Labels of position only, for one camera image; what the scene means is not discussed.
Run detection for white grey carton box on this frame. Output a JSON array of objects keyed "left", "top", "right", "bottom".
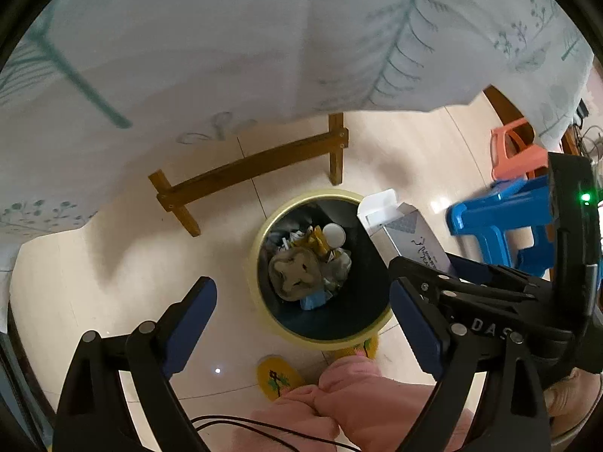
[{"left": 357, "top": 189, "right": 455, "bottom": 275}]

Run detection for brown cardboard cup carrier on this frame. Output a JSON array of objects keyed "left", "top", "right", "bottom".
[{"left": 269, "top": 248, "right": 324, "bottom": 302}]

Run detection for light blue face mask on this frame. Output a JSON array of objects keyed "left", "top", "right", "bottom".
[{"left": 300, "top": 290, "right": 331, "bottom": 311}]

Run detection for yellow rimmed trash bin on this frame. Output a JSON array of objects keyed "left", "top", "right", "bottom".
[{"left": 247, "top": 190, "right": 392, "bottom": 351}]

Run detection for person right hand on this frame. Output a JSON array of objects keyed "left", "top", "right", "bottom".
[{"left": 544, "top": 368, "right": 602, "bottom": 438}]

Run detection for blue plastic stool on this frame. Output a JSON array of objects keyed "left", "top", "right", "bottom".
[{"left": 445, "top": 176, "right": 555, "bottom": 276}]

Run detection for orange plastic stool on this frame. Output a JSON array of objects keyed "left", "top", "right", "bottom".
[{"left": 490, "top": 118, "right": 548, "bottom": 181}]

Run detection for pink trouser legs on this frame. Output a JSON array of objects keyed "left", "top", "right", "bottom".
[{"left": 250, "top": 355, "right": 433, "bottom": 451}]

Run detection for black gold snack wrapper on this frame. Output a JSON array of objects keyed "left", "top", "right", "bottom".
[{"left": 293, "top": 226, "right": 331, "bottom": 258}]

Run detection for yellow slipper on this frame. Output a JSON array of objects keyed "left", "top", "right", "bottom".
[{"left": 256, "top": 355, "right": 306, "bottom": 402}]

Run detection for teal white patterned tablecloth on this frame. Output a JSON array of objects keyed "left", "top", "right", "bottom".
[{"left": 0, "top": 0, "right": 597, "bottom": 335}]

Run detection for black cable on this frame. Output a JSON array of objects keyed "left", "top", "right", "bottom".
[{"left": 190, "top": 414, "right": 364, "bottom": 452}]

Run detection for wooden table leg frame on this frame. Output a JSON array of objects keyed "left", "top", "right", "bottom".
[{"left": 149, "top": 112, "right": 349, "bottom": 237}]

